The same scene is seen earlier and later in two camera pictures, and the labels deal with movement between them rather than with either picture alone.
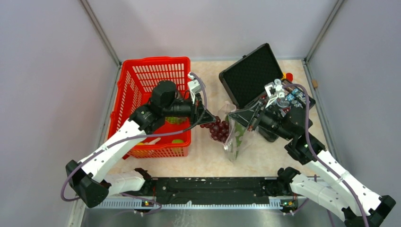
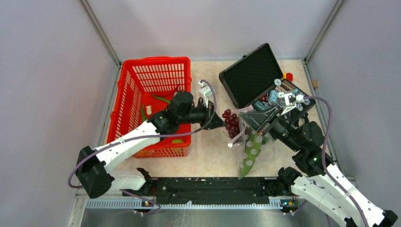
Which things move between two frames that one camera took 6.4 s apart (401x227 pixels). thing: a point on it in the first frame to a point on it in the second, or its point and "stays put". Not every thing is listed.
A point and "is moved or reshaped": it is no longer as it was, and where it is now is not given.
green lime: x=178 y=141 stays put
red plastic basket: x=135 y=80 stays put
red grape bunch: x=219 y=129 to x=231 y=123
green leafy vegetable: x=239 y=131 to x=254 y=143
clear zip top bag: x=233 y=142 is moved or reshaped
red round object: x=289 y=76 stays put
